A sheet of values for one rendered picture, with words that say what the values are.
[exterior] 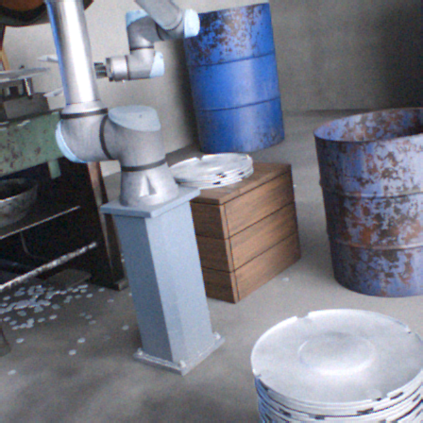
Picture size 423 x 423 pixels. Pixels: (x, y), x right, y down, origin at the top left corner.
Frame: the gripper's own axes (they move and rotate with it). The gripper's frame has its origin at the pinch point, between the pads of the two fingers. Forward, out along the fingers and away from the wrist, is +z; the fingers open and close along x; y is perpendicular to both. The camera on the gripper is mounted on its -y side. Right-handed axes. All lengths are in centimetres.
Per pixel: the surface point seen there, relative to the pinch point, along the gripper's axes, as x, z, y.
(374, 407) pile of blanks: 46, -49, 117
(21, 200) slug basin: 38.7, 14.9, -10.0
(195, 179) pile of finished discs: 36, -41, 6
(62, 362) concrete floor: 77, 6, 31
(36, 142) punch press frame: 19.9, 6.4, -7.3
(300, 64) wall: 29, -177, -296
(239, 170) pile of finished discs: 35, -55, 4
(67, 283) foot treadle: 61, 3, 14
